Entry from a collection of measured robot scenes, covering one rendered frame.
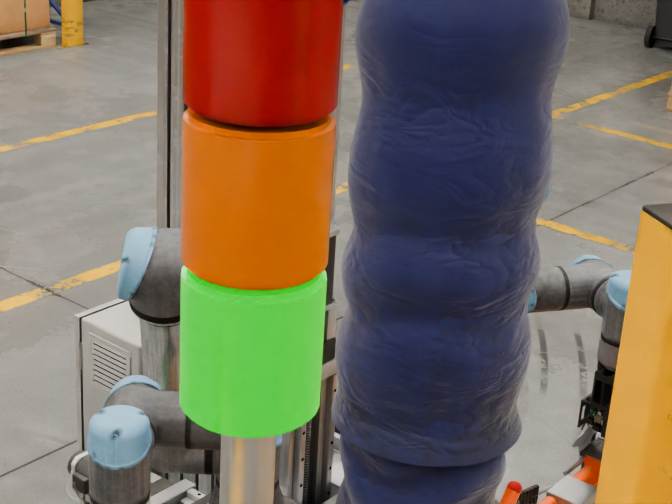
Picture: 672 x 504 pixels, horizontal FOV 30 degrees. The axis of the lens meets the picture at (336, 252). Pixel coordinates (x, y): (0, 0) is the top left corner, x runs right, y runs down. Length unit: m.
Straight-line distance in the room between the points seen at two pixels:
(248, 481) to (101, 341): 2.19
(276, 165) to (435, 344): 1.04
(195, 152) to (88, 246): 5.89
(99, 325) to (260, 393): 2.23
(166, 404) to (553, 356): 3.92
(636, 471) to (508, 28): 0.55
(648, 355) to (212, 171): 0.54
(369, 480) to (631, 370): 0.70
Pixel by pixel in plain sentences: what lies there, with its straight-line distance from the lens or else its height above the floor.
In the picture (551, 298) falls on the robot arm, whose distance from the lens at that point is 2.08.
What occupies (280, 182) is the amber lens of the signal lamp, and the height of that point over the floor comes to 2.25.
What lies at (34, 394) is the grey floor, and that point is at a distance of 4.95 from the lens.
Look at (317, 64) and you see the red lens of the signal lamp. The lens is 0.39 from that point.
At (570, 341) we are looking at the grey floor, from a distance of 5.59.
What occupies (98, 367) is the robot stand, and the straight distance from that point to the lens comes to 2.68.
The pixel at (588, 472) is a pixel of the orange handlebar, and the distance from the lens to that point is 2.18.
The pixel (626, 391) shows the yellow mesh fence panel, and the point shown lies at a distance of 0.92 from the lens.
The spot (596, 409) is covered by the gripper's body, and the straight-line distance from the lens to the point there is 2.13.
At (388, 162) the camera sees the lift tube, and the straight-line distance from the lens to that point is 1.36.
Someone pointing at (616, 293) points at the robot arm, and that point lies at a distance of 2.04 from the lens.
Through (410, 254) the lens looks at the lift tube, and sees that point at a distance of 1.39.
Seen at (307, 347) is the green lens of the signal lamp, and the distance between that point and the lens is 0.42.
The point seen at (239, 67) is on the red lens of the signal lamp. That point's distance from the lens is 0.38.
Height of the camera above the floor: 2.38
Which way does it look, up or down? 22 degrees down
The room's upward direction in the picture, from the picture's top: 4 degrees clockwise
